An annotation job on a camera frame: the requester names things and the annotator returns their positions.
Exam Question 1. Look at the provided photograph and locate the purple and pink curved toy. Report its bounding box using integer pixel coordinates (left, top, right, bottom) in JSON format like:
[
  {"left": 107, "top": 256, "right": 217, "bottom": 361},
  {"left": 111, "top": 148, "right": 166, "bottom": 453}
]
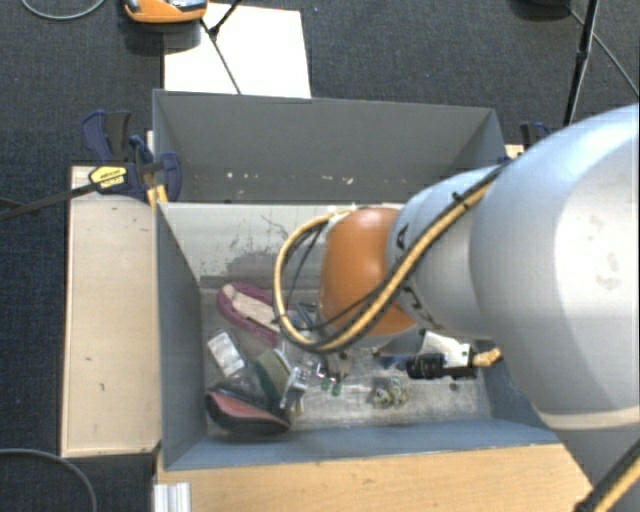
[{"left": 215, "top": 281, "right": 287, "bottom": 347}]

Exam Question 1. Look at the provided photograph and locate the clear plastic packet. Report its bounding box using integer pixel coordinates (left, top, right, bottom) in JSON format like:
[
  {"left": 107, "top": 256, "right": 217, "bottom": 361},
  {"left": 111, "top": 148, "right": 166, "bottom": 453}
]
[{"left": 206, "top": 329, "right": 247, "bottom": 378}]

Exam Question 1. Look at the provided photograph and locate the grey metal bin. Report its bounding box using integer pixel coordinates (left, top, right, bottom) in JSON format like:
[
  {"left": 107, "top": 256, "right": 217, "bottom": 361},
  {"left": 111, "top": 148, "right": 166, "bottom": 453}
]
[{"left": 151, "top": 88, "right": 562, "bottom": 472}]

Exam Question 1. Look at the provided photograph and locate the pale wood flat board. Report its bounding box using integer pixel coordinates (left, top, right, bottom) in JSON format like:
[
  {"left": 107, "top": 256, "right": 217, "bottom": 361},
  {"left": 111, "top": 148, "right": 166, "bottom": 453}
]
[{"left": 59, "top": 164, "right": 163, "bottom": 459}]

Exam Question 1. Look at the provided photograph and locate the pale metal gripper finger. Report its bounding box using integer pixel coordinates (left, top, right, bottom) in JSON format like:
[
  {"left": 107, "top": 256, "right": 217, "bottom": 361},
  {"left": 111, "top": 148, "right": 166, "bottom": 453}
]
[
  {"left": 278, "top": 366, "right": 309, "bottom": 409},
  {"left": 288, "top": 382, "right": 309, "bottom": 417}
]

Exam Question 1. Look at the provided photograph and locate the dark green flat block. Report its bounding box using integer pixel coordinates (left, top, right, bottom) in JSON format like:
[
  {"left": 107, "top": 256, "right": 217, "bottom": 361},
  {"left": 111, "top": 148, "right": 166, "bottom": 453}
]
[{"left": 254, "top": 348, "right": 292, "bottom": 404}]

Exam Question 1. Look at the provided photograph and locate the black and red case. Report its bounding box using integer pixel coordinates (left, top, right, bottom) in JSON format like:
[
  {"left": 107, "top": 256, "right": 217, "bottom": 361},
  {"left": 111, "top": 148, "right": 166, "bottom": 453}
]
[{"left": 204, "top": 380, "right": 293, "bottom": 437}]

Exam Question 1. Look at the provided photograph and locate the black cylinder on white bracket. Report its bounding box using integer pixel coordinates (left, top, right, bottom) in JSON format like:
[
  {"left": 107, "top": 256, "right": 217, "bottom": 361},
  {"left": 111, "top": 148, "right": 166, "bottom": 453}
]
[{"left": 404, "top": 330, "right": 503, "bottom": 382}]

